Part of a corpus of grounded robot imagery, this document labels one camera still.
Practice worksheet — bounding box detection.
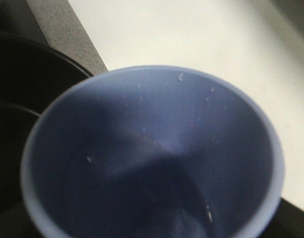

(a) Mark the dark blue pot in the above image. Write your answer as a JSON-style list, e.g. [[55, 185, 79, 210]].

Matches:
[[0, 31, 91, 214]]

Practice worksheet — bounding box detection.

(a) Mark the light blue ribbed cup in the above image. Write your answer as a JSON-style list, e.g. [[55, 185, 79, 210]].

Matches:
[[20, 65, 285, 238]]

